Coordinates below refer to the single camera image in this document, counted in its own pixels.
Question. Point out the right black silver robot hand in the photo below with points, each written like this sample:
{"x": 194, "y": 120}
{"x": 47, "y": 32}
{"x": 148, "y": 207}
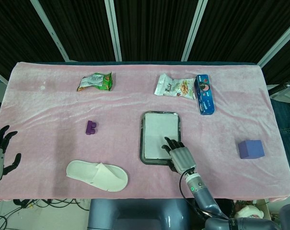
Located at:
{"x": 183, "y": 158}

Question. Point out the white paper sheet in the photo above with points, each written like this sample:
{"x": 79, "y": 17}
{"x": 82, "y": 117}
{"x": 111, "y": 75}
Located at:
{"x": 159, "y": 129}

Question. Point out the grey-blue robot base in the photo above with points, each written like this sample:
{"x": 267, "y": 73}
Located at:
{"x": 135, "y": 215}

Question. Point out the metal tray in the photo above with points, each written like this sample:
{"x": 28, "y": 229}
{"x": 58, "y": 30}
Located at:
{"x": 156, "y": 162}

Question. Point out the blue Oreo cookie box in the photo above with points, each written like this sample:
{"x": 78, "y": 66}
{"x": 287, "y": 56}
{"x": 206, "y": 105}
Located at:
{"x": 205, "y": 95}

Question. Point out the purple foam cube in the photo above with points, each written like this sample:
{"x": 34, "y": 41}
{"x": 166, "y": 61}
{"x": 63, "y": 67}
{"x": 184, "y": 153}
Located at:
{"x": 252, "y": 149}

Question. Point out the white snack bag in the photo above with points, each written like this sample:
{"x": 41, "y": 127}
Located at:
{"x": 173, "y": 87}

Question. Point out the pink table cloth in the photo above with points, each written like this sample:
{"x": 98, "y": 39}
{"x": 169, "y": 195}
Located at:
{"x": 125, "y": 103}

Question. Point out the white disposable slipper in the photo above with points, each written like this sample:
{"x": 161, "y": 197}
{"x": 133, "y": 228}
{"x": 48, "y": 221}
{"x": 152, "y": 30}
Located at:
{"x": 87, "y": 171}

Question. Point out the small purple toy block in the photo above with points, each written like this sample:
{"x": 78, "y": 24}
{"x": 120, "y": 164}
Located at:
{"x": 90, "y": 128}

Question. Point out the blue denim fabric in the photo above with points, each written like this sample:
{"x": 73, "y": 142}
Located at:
{"x": 285, "y": 124}

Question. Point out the green snack bag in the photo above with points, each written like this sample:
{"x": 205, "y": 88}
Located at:
{"x": 96, "y": 81}

